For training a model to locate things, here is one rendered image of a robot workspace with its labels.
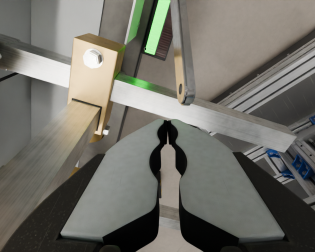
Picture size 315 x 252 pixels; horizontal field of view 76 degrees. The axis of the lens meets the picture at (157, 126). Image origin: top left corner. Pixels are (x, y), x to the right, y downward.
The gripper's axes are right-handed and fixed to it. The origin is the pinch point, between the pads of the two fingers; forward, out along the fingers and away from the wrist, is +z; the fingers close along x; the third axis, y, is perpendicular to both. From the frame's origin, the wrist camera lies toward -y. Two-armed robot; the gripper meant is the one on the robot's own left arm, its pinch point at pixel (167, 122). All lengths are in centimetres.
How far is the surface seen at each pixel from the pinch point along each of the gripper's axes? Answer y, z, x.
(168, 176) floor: 96, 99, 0
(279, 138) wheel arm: 9.9, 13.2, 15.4
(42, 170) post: 3.9, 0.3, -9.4
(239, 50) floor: 11, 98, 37
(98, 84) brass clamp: 1.0, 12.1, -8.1
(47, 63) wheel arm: -1.4, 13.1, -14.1
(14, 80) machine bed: 4.9, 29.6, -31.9
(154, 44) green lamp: -1.4, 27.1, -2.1
